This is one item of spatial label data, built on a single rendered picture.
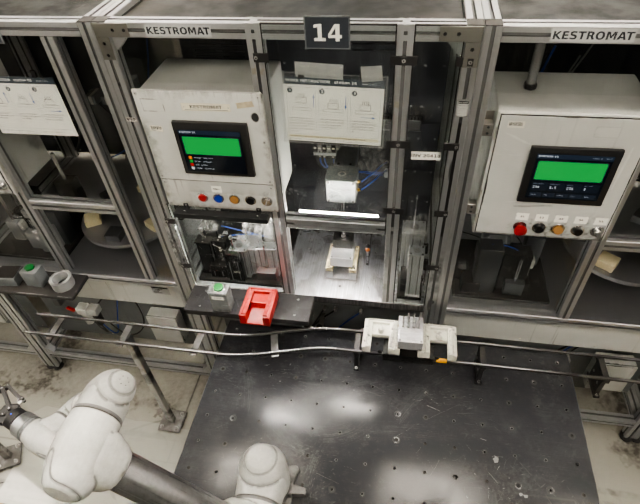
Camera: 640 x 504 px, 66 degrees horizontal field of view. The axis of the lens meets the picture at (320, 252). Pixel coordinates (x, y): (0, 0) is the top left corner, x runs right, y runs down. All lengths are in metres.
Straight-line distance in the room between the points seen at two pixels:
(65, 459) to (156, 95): 1.04
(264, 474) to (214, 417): 0.50
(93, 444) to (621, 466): 2.44
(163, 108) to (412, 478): 1.53
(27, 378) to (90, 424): 2.14
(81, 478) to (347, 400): 1.09
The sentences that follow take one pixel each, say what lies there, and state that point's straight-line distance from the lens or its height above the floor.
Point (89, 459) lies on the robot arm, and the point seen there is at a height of 1.38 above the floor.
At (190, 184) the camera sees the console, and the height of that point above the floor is 1.47.
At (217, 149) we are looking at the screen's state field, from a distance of 1.68.
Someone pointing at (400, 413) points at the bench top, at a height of 0.68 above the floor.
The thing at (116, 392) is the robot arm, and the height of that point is 1.41.
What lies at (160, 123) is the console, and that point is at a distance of 1.74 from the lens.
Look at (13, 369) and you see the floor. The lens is 3.61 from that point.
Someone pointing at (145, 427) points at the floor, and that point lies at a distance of 3.01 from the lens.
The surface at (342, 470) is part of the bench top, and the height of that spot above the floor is 0.68.
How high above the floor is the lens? 2.52
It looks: 44 degrees down
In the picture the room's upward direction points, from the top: 4 degrees counter-clockwise
